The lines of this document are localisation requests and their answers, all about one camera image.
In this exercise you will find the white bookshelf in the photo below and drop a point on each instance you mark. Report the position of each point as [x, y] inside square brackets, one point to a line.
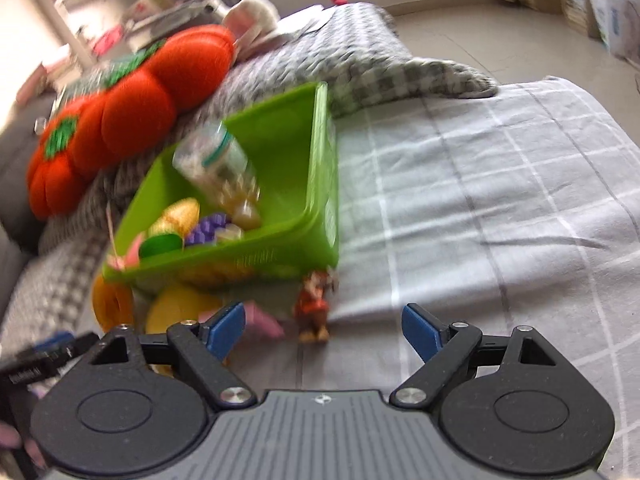
[100, 10]

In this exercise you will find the white plush toy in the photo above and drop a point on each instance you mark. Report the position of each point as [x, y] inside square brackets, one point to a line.
[252, 22]

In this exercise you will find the white plastic bag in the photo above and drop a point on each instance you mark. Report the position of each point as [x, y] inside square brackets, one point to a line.
[620, 20]

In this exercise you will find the pink zip tie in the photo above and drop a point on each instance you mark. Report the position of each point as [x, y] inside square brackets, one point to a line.
[112, 230]

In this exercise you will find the grey checkered quilt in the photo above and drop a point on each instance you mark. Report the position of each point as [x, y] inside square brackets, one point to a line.
[310, 60]

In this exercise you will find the pink pig toy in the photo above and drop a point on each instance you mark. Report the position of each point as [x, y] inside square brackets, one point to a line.
[125, 257]

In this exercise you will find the purple toy grapes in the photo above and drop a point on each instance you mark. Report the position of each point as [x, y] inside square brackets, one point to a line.
[210, 230]

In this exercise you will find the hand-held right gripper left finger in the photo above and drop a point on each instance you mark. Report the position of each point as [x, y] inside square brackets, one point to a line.
[227, 327]

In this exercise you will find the green plastic box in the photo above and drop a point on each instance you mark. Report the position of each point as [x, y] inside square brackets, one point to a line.
[290, 170]

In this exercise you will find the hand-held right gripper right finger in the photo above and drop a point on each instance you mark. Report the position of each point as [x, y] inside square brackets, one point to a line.
[420, 332]

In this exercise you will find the orange plastic cup toy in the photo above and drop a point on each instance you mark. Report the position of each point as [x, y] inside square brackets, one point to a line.
[110, 305]

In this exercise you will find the grey sofa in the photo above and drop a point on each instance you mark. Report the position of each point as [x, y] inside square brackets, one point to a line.
[15, 170]

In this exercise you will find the pink eraser block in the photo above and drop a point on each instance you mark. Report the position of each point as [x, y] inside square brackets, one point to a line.
[265, 326]

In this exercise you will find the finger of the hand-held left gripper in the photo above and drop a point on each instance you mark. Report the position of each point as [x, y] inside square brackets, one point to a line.
[55, 344]

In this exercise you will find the orange pumpkin cushion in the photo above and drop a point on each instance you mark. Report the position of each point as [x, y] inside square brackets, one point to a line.
[185, 65]
[100, 150]

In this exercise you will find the toy corn cob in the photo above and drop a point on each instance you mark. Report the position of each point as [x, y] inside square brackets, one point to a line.
[177, 215]

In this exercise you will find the small brown figurine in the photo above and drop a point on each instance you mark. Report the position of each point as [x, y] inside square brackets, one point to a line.
[312, 305]

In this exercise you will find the clear cotton swab jar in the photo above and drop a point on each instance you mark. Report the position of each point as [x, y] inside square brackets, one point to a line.
[215, 160]

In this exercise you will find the grey grid bedsheet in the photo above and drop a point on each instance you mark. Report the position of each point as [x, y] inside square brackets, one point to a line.
[475, 210]

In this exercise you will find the yellow plastic lid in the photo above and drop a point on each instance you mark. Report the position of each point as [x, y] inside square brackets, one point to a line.
[180, 305]

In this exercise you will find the person's left hand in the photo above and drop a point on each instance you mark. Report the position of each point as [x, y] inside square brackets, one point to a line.
[12, 437]

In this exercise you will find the white papers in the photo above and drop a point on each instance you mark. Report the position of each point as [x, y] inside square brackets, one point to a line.
[310, 20]

